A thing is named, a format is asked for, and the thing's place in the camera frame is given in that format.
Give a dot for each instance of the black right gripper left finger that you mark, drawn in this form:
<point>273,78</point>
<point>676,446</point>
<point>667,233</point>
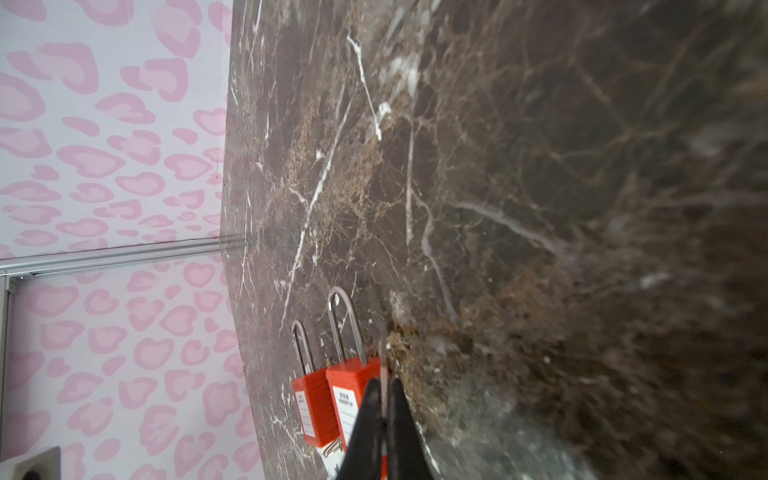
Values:
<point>363,458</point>

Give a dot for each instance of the aluminium corner frame post left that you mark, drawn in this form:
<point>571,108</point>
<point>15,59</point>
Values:
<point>111,257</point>

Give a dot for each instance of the red padlock with steel shackle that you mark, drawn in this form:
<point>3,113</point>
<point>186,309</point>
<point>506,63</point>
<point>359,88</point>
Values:
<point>312,394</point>

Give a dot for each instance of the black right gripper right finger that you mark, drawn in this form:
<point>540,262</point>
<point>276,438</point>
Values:
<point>406,459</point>

